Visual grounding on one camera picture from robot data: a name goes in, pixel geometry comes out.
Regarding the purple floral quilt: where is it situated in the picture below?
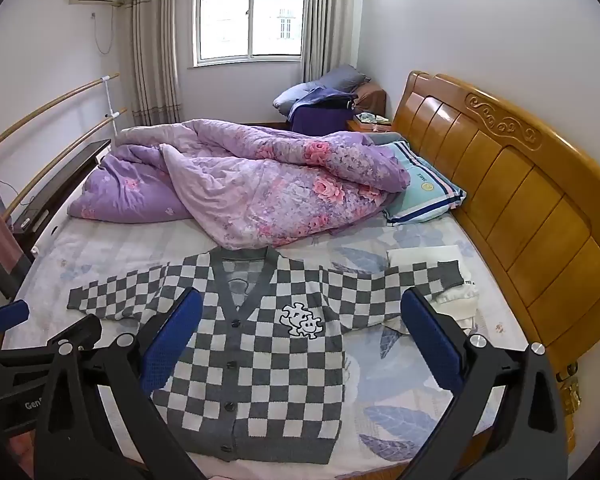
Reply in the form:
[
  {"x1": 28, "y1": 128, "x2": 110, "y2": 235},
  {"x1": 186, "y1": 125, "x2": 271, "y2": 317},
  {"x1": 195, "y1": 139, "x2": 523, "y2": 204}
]
[{"x1": 111, "y1": 119, "x2": 412, "y2": 251}]

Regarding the grey blue pillow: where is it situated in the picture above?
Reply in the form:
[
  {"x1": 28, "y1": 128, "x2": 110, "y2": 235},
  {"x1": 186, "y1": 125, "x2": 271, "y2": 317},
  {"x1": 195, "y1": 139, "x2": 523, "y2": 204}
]
[{"x1": 272, "y1": 65, "x2": 372, "y2": 111}]

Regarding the wooden wall rail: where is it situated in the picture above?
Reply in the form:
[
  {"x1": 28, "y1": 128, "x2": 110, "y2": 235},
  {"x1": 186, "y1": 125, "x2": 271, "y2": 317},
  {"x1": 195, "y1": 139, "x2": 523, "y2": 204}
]
[
  {"x1": 2, "y1": 107, "x2": 128, "y2": 221},
  {"x1": 0, "y1": 74, "x2": 120, "y2": 156}
]

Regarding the black low cabinet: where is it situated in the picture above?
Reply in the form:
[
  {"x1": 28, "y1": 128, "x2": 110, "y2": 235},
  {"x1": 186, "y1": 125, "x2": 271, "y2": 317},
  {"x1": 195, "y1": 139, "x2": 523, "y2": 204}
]
[{"x1": 11, "y1": 139, "x2": 112, "y2": 233}]

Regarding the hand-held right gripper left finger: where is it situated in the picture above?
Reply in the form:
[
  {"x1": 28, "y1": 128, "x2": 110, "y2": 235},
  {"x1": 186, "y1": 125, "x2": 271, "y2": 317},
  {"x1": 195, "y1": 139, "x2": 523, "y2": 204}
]
[{"x1": 34, "y1": 287, "x2": 206, "y2": 480}]

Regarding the white folded cloth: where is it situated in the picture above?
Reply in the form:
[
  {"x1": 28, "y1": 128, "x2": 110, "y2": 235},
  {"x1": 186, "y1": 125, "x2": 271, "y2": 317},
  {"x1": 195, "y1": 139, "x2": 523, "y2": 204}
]
[{"x1": 386, "y1": 244, "x2": 481, "y2": 331}]

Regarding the grey beige curtain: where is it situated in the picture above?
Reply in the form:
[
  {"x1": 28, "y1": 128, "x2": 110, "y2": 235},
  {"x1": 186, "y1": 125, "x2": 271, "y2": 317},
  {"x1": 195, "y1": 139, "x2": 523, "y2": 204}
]
[
  {"x1": 130, "y1": 0, "x2": 183, "y2": 128},
  {"x1": 302, "y1": 0, "x2": 358, "y2": 83}
]

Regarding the dark metal frame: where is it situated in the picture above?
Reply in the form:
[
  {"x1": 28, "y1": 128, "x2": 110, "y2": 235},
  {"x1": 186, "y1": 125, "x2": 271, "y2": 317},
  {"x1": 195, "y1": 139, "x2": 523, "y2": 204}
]
[{"x1": 0, "y1": 232, "x2": 33, "y2": 301}]

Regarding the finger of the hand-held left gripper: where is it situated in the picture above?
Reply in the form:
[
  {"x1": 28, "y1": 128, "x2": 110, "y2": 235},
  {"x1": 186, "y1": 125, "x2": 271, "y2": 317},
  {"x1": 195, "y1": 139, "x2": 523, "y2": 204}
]
[
  {"x1": 0, "y1": 300, "x2": 31, "y2": 352},
  {"x1": 44, "y1": 315, "x2": 103, "y2": 357}
]

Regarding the wooden bed headboard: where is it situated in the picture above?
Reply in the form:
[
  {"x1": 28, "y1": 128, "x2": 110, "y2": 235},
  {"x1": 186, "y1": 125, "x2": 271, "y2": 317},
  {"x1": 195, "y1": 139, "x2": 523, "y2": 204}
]
[{"x1": 391, "y1": 71, "x2": 600, "y2": 376}]

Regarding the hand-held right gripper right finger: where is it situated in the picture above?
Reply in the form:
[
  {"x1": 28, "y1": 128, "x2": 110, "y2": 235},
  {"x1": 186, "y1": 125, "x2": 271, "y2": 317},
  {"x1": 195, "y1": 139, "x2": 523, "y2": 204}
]
[{"x1": 401, "y1": 287, "x2": 570, "y2": 480}]

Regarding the white framed window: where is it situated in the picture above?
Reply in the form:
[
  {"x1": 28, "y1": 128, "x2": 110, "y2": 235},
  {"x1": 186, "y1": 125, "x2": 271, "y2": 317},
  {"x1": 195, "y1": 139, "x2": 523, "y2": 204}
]
[{"x1": 192, "y1": 0, "x2": 306, "y2": 67}]

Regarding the wooden nightstand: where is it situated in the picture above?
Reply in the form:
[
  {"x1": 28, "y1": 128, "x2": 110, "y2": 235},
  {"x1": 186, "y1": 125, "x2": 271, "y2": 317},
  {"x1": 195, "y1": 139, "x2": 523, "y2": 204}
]
[{"x1": 346, "y1": 115, "x2": 396, "y2": 133}]

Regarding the dark purple blanket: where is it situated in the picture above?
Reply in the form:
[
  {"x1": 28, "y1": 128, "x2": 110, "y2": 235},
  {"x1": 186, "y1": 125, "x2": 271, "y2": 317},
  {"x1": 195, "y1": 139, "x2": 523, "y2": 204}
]
[{"x1": 287, "y1": 89, "x2": 358, "y2": 133}]

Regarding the teal striped pillow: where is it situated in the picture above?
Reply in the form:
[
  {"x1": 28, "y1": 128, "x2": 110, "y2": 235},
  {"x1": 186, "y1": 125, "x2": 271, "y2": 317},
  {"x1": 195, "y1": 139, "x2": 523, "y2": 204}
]
[{"x1": 380, "y1": 140, "x2": 467, "y2": 226}]

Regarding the white air conditioner cable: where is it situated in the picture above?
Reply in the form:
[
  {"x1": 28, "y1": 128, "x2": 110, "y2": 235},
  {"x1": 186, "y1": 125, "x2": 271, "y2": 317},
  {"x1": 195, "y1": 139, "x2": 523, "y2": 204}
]
[{"x1": 91, "y1": 6, "x2": 116, "y2": 55}]

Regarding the grey white checkered cardigan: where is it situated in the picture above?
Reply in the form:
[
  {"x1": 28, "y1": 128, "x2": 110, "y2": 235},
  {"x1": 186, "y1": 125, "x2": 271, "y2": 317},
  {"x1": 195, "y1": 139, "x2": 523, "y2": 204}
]
[{"x1": 67, "y1": 246, "x2": 473, "y2": 465}]

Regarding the purple floral pillow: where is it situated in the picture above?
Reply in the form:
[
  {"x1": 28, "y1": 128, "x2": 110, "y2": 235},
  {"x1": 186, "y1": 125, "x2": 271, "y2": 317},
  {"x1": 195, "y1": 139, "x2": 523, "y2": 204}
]
[{"x1": 67, "y1": 152, "x2": 196, "y2": 223}]

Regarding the leaf print bed sheet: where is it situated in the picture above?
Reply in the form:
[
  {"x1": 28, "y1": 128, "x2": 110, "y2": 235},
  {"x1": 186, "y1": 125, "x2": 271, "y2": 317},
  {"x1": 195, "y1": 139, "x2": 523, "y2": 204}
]
[{"x1": 15, "y1": 212, "x2": 531, "y2": 480}]

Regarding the white rail bracket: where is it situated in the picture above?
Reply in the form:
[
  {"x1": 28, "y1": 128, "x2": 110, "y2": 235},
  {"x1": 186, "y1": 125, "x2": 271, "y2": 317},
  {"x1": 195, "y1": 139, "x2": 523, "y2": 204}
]
[{"x1": 101, "y1": 74, "x2": 119, "y2": 136}]

